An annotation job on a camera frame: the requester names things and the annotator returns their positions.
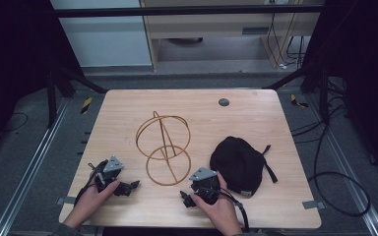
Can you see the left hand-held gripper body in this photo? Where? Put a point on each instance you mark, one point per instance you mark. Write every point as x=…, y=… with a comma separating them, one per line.
x=111, y=170

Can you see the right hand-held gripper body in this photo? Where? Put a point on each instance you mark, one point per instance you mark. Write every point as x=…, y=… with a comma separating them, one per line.
x=206, y=185

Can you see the person's right hand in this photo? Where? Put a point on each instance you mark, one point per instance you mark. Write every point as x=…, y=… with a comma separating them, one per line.
x=219, y=213

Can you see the person's left hand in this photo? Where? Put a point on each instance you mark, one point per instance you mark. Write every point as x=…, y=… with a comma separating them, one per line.
x=93, y=200

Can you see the black cap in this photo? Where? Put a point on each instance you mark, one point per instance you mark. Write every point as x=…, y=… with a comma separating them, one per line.
x=238, y=165

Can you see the yellow black striped tape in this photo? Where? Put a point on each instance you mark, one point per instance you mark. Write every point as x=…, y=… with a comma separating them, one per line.
x=86, y=105
x=297, y=102

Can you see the grey round table grommet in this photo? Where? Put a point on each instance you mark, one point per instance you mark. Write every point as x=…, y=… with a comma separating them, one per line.
x=223, y=102

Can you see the white cabinet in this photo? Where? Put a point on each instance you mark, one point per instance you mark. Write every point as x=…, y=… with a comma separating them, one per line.
x=105, y=39

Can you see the black curtain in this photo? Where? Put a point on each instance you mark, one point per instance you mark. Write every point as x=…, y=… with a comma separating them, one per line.
x=364, y=65
x=13, y=59

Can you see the grey metal table bracket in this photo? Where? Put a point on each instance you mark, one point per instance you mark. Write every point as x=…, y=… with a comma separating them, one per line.
x=313, y=205
x=66, y=200

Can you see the aluminium floor rail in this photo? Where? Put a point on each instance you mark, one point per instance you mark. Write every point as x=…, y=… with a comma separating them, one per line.
x=351, y=173
x=29, y=170

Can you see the black frame post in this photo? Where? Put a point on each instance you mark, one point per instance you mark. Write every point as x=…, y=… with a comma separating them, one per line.
x=51, y=98
x=324, y=98

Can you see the black diagonal frame strut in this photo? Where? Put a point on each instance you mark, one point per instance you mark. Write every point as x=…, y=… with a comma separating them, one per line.
x=288, y=78
x=82, y=80

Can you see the black horizontal frame bar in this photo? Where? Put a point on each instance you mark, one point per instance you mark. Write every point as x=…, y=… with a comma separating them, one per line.
x=177, y=11

